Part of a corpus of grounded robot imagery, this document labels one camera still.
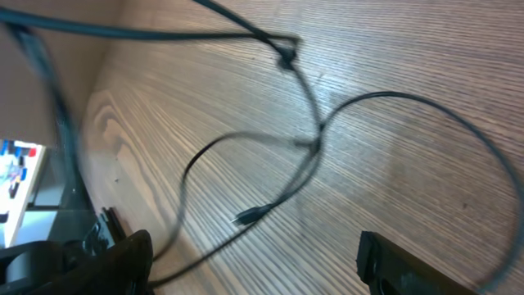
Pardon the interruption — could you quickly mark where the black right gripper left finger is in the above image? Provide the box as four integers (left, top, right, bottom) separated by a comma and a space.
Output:
32, 229, 153, 295

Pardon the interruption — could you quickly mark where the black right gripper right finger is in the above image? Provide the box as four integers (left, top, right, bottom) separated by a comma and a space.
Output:
356, 231, 477, 295

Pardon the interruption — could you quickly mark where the black cable with white plug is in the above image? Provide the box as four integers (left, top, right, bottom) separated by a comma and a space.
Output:
151, 39, 324, 263

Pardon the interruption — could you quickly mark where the black USB cable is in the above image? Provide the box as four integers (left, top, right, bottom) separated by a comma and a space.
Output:
0, 0, 323, 288

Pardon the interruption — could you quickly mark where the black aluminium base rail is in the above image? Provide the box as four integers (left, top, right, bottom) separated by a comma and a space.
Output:
1, 208, 126, 294

